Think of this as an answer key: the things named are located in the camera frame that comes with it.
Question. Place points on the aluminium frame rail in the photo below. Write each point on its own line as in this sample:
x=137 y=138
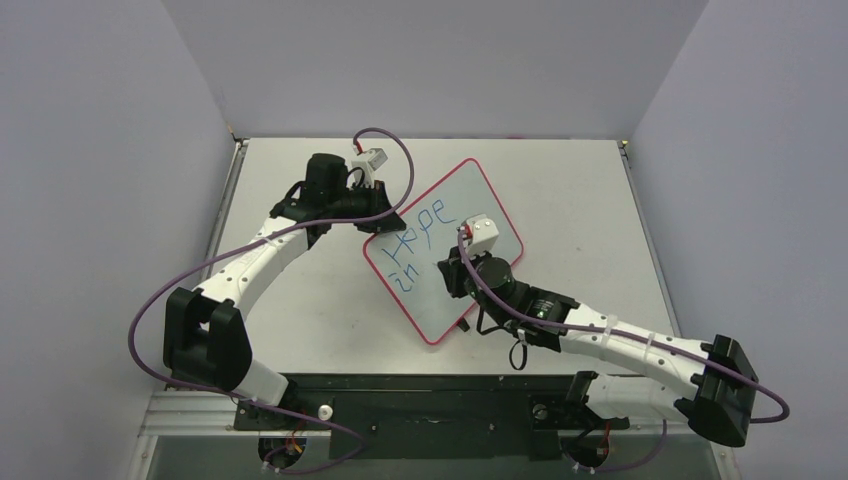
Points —
x=141 y=458

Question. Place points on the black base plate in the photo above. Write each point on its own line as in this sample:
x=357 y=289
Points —
x=422 y=417

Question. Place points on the pink-framed whiteboard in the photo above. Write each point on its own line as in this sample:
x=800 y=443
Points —
x=407 y=262

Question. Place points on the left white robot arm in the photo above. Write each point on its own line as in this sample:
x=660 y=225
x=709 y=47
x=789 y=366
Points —
x=205 y=338

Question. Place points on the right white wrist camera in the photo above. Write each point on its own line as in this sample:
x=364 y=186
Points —
x=480 y=234

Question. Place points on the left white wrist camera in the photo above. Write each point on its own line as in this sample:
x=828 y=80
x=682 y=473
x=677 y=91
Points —
x=365 y=165

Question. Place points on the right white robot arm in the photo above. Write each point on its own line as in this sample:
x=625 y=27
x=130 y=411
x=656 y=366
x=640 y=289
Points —
x=707 y=385

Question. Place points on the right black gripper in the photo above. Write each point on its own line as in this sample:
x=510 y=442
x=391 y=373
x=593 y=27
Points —
x=449 y=276

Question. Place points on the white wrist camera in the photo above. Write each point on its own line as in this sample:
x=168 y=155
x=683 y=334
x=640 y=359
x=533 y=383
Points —
x=365 y=165
x=480 y=234

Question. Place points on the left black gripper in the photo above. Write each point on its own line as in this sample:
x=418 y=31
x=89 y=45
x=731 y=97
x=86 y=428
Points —
x=376 y=198

